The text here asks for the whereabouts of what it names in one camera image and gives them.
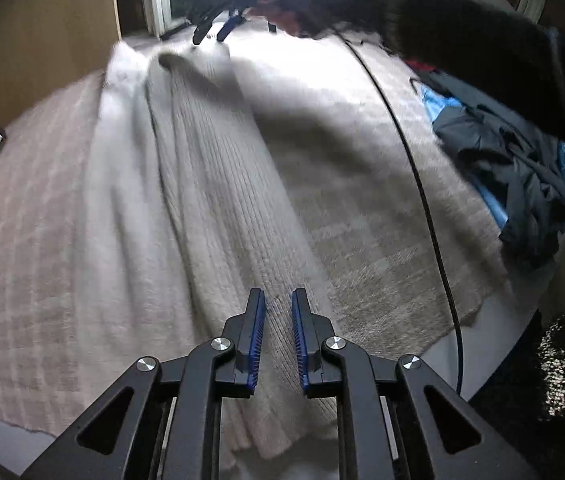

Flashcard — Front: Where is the person's right hand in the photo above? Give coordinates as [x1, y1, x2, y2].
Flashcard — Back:
[250, 0, 313, 38]

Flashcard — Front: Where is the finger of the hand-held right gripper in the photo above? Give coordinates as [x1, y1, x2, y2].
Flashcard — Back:
[216, 10, 248, 43]
[191, 2, 228, 46]

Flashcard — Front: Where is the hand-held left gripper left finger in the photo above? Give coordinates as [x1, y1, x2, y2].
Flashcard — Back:
[21, 288, 267, 480]

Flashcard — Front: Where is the wooden cabinet panel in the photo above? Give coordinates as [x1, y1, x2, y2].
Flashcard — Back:
[0, 0, 123, 126]

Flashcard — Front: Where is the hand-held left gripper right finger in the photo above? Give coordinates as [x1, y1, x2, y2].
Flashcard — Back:
[291, 287, 541, 480]

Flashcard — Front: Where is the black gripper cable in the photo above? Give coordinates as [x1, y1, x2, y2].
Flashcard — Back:
[333, 30, 465, 396]

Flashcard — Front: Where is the dark blue clothes pile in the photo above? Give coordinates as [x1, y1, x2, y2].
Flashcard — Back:
[417, 72, 565, 271]

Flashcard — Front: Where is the pink plaid blanket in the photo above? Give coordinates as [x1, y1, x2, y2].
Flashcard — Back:
[0, 30, 518, 436]

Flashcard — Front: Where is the cream knit sweater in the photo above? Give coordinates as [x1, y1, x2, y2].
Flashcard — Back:
[72, 35, 348, 461]

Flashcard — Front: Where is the person's right forearm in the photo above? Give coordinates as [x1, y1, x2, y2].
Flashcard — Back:
[262, 0, 565, 161]

